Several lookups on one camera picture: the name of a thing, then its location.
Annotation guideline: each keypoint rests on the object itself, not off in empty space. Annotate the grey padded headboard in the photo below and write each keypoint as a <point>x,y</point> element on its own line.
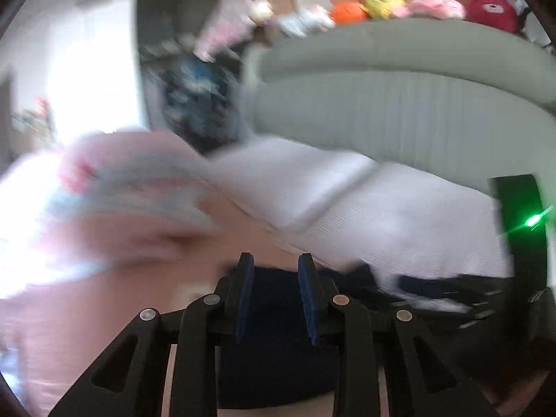
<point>412,108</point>

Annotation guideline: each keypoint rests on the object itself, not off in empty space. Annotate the red plush toy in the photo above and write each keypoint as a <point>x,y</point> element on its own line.
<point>493,8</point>

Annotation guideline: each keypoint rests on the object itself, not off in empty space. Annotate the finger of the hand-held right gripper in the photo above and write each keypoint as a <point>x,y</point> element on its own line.
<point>486,295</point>

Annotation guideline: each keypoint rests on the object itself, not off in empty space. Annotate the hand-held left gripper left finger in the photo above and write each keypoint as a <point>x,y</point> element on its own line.
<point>243,295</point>

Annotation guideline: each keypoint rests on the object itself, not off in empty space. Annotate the navy striped folded garment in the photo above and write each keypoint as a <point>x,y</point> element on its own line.
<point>417,287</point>

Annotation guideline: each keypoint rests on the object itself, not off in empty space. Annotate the yellow plush toy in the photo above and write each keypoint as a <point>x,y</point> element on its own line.
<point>384,0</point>

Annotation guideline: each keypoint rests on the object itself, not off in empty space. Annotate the pale pink pillow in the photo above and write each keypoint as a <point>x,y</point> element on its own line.
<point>412,234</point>
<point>295,182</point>

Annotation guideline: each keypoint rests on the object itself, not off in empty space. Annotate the navy shorts with white stripes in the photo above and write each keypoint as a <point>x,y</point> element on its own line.
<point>278,356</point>

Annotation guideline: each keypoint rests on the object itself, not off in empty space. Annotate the pink plush toy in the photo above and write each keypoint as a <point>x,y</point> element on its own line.
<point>434,8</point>

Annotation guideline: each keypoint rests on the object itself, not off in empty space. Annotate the orange plush toy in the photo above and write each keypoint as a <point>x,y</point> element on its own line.
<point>349,11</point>

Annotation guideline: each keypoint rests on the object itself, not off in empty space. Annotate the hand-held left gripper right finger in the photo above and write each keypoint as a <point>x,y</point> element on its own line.
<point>308,299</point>

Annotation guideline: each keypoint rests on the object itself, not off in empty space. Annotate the long white plush toy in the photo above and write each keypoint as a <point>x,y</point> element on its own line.
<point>304,19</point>

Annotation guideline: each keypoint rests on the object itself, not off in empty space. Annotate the pink folded duvet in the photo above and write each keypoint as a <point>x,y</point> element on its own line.
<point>121,182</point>

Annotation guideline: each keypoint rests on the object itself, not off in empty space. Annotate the white shelf rack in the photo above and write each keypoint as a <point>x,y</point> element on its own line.
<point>32,119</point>

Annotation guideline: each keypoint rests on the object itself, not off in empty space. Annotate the white sheep plush toy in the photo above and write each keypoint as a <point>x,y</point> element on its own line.
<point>262,8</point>

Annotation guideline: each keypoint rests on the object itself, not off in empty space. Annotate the open closet with clothes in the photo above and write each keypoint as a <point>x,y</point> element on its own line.
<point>191,74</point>

